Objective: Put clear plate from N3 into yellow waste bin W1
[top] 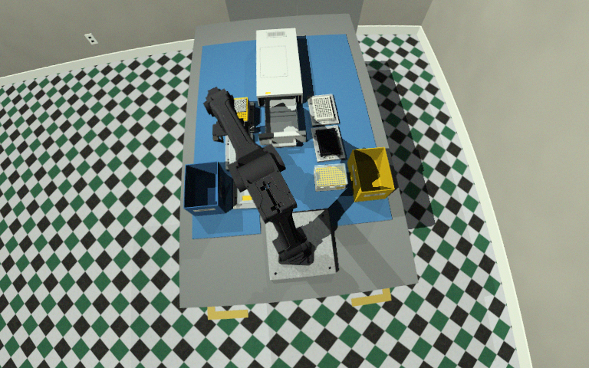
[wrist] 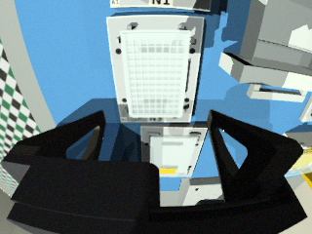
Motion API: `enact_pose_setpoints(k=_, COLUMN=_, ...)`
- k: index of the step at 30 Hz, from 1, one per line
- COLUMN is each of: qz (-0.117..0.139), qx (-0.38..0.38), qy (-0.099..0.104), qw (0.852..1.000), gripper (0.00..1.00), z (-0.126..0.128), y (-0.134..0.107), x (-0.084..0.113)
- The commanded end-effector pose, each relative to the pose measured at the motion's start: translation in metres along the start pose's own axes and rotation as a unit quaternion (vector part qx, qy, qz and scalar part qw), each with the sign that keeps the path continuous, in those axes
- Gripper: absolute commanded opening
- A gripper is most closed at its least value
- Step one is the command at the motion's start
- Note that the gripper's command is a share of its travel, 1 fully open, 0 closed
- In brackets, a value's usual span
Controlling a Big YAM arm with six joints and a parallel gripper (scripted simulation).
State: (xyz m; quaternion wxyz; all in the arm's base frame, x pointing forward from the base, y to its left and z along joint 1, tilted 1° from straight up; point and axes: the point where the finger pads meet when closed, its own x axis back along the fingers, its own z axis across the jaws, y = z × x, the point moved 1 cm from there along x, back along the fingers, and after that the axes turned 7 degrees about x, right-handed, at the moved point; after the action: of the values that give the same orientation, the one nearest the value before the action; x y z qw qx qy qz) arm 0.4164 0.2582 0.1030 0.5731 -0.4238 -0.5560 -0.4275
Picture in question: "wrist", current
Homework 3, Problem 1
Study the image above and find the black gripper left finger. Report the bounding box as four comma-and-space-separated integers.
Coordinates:
10, 110, 106, 160

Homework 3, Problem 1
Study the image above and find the yellow bin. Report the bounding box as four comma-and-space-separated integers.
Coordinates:
302, 173, 312, 189

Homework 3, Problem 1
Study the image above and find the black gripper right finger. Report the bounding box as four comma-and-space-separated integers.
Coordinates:
207, 109, 304, 202

